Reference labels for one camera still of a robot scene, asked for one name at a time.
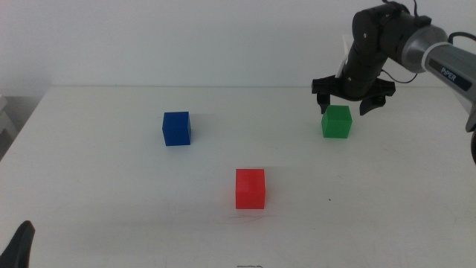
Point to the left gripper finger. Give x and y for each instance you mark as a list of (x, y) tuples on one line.
[(18, 247)]

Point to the red cube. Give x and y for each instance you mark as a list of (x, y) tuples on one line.
[(250, 190)]

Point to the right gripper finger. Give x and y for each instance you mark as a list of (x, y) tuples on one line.
[(369, 105), (324, 102)]

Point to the green cube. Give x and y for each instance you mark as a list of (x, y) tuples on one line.
[(336, 123)]

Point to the blue cube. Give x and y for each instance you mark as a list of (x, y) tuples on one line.
[(176, 129)]

